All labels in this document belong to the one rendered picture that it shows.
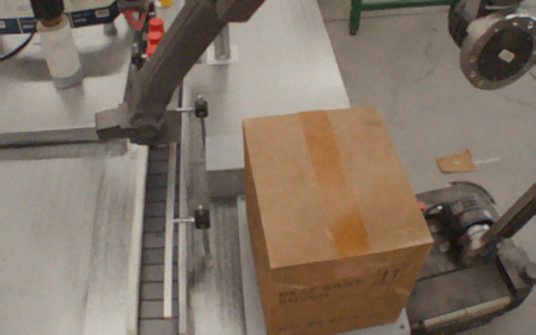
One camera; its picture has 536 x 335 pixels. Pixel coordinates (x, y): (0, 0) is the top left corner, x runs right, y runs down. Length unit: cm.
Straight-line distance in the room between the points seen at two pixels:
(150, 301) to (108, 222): 25
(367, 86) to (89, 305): 205
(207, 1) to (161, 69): 18
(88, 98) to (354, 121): 74
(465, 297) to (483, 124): 118
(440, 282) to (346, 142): 101
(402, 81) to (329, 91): 147
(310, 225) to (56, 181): 70
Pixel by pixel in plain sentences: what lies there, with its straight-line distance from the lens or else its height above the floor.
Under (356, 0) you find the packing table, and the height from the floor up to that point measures 24.
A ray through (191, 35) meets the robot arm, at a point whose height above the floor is 135.
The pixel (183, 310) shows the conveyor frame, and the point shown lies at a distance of 98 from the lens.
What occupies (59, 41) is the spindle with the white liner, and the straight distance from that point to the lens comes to 139.
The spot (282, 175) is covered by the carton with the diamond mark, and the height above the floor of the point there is 112.
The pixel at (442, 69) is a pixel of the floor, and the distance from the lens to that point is 305.
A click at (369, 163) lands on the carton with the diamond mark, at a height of 112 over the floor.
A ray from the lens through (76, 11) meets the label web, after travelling 160.
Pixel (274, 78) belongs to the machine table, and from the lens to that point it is 147.
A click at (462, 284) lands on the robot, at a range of 184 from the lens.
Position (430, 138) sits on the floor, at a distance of 260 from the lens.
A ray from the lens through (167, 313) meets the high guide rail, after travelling 89.
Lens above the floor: 175
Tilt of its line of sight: 46 degrees down
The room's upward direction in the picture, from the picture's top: straight up
